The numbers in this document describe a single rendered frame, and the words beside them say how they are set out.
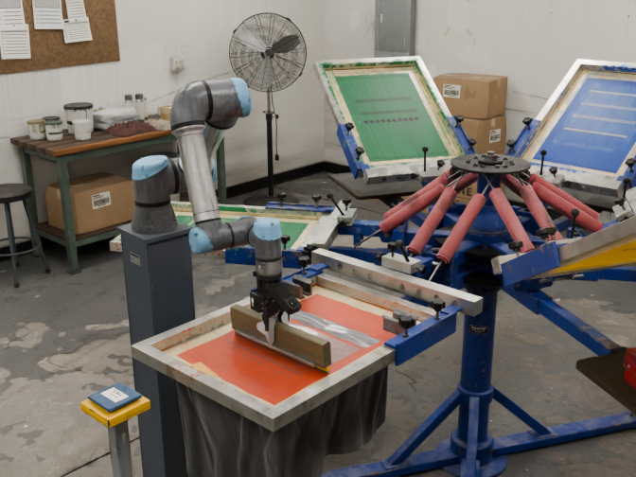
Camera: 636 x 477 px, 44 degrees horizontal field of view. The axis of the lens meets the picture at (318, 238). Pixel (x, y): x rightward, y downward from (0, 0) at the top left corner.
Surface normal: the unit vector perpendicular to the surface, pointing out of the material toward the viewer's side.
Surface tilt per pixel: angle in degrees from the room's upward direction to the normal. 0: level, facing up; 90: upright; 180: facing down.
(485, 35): 90
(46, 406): 0
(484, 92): 89
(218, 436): 92
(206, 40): 90
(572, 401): 0
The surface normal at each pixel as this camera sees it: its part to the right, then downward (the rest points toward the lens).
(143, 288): -0.73, 0.23
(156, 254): 0.68, 0.24
